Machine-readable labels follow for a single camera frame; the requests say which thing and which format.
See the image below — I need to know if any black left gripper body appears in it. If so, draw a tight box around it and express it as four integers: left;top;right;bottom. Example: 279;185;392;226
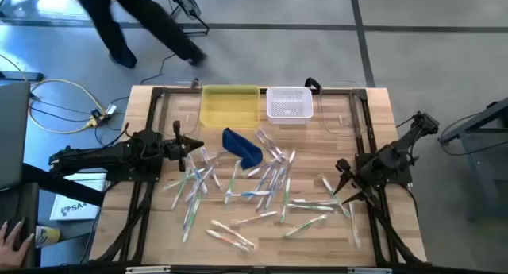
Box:
162;120;188;173

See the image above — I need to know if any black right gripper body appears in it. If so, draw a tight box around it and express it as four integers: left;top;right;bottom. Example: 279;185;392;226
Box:
336;157;384;206

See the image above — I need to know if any orange toothbrush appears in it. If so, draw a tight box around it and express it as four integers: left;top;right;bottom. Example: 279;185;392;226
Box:
209;219;258;250
229;210;279;227
287;149;298;176
204;228;254;254

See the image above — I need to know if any purple toothbrush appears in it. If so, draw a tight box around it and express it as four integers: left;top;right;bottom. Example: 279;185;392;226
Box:
255;126;279;156
260;127;287;163

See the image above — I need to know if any clear plastic bin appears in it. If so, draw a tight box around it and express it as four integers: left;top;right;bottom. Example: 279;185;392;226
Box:
317;79;360;138
162;79;203;137

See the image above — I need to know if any blue plastic scoop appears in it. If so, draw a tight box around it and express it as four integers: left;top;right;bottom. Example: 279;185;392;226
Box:
221;126;264;171

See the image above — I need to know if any yellow plastic bin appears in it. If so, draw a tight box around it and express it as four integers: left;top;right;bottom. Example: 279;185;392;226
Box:
199;85;261;129

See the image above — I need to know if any power strip with plugs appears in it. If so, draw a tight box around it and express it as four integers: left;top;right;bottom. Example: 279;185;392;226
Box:
89;103;119;129

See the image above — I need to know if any white perforated plastic basket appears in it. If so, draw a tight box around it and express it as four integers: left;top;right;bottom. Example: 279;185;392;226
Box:
265;86;314;125

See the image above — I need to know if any black clamp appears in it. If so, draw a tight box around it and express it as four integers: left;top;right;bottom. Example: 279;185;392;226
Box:
303;77;323;95

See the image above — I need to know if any dark metal table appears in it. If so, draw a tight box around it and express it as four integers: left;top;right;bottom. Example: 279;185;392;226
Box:
437;95;508;223

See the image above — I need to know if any white printed box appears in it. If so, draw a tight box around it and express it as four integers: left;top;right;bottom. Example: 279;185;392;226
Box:
48;172;108;222

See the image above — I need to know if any black desk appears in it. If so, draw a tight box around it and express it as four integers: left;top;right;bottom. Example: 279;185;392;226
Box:
0;161;107;268

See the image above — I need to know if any black floor fan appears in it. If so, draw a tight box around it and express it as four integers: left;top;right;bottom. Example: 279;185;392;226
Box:
161;0;210;36

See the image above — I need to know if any person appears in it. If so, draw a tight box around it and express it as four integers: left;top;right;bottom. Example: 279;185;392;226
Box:
71;0;210;69

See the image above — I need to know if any yellow and white can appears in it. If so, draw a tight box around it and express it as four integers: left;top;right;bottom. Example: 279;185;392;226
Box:
34;225;62;249

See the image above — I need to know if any grey laptop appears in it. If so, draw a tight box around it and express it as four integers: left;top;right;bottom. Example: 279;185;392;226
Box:
0;80;32;191

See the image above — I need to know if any person's hand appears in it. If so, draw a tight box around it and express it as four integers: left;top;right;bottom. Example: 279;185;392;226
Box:
0;217;36;268

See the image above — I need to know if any silver frame bracket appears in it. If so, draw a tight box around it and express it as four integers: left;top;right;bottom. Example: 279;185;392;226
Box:
125;265;172;274
347;266;393;274

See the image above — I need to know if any black floor cable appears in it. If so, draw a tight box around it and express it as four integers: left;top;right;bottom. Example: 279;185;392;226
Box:
139;53;178;87

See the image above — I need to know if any yellow cable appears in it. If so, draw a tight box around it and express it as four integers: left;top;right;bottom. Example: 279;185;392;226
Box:
0;53;108;135

